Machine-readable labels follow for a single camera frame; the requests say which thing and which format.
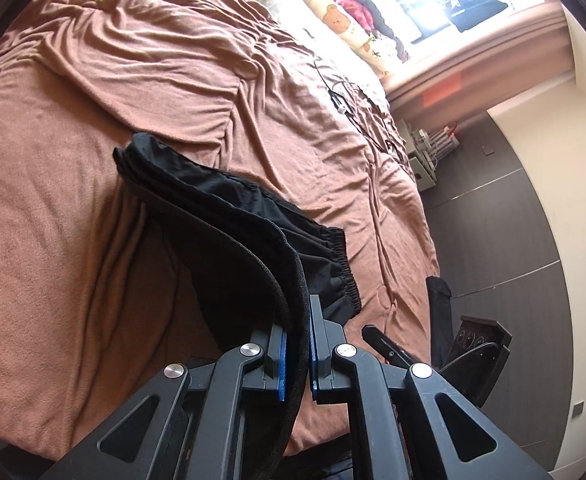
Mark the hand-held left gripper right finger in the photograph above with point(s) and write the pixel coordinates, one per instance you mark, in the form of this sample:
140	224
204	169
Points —
315	360

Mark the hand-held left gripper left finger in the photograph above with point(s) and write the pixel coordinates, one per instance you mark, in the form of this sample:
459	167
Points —
281	370

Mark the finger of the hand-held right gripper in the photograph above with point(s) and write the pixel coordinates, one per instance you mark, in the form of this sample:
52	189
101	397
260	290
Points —
390	350

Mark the black pants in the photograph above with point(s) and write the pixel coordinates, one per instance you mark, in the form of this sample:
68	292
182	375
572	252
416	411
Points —
223	240

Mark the small black cloth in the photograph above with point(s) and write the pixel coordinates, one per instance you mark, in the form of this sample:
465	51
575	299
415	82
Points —
439	320

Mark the white bedside table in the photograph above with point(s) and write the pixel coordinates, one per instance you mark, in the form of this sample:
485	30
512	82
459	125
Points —
425	170

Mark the white rack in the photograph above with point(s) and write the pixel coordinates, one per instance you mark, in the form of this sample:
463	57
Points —
443	137

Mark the brown blanket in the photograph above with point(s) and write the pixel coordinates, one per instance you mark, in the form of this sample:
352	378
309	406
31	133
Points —
73	160

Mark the pink curtain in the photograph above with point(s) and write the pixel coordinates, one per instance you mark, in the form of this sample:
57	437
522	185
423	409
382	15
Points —
473	60

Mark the bear-print pillow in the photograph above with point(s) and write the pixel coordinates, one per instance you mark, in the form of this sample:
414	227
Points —
353	35

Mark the beige bed sheet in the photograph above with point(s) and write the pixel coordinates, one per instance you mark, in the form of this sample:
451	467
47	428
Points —
283	20

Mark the red cloth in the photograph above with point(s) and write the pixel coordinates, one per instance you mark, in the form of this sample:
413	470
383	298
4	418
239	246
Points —
353	7

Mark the hanging black clothes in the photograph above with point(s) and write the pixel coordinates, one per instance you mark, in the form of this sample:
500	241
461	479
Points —
475	10

